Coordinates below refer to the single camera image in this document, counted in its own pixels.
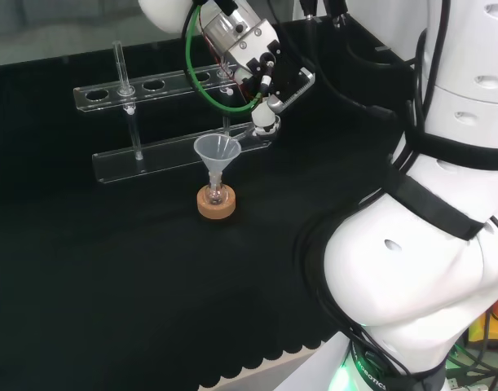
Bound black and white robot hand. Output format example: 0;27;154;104
234;40;302;136

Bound translucent plastic funnel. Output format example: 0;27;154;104
193;134;242;187

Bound small glass round-bottom flask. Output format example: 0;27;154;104
205;173;229;207

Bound clear acrylic funnel stand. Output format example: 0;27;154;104
72;40;274;185

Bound black bench cloth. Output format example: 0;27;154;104
0;11;421;391

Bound yellow emergency stop button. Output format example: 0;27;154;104
467;300;498;344

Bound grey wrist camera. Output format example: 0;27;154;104
267;67;317;112

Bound green cable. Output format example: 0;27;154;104
184;6;262;114

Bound black cable with connector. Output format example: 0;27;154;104
305;0;397;121

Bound round cork ring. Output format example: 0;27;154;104
196;185;237;222

